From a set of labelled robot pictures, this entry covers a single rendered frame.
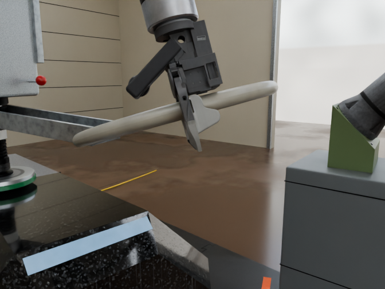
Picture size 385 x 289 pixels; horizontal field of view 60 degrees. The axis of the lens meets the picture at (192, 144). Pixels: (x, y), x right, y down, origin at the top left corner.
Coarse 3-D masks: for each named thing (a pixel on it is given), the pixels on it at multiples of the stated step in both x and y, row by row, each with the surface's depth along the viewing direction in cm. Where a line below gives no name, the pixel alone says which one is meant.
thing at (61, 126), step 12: (12, 108) 110; (24, 108) 108; (0, 120) 98; (12, 120) 96; (24, 120) 94; (36, 120) 92; (48, 120) 90; (60, 120) 103; (72, 120) 101; (84, 120) 99; (96, 120) 97; (108, 120) 95; (24, 132) 94; (36, 132) 93; (48, 132) 91; (60, 132) 89; (72, 132) 87
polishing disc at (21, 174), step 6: (12, 168) 119; (18, 168) 119; (24, 168) 119; (30, 168) 119; (12, 174) 111; (18, 174) 111; (24, 174) 111; (30, 174) 111; (0, 180) 105; (6, 180) 105; (12, 180) 105; (18, 180) 106; (24, 180) 108; (0, 186) 103
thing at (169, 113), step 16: (208, 96) 58; (224, 96) 58; (240, 96) 60; (256, 96) 63; (144, 112) 57; (160, 112) 56; (176, 112) 56; (96, 128) 61; (112, 128) 59; (128, 128) 58; (144, 128) 58; (80, 144) 67
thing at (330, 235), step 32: (320, 160) 141; (384, 160) 141; (288, 192) 133; (320, 192) 125; (352, 192) 118; (384, 192) 112; (288, 224) 135; (320, 224) 127; (352, 224) 120; (384, 224) 114; (288, 256) 137; (320, 256) 129; (352, 256) 122; (384, 256) 115; (288, 288) 140; (320, 288) 131; (352, 288) 124; (384, 288) 117
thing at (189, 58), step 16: (160, 32) 54; (176, 32) 55; (192, 32) 56; (192, 48) 56; (208, 48) 56; (176, 64) 55; (192, 64) 54; (208, 64) 55; (192, 80) 55; (208, 80) 55; (176, 96) 57
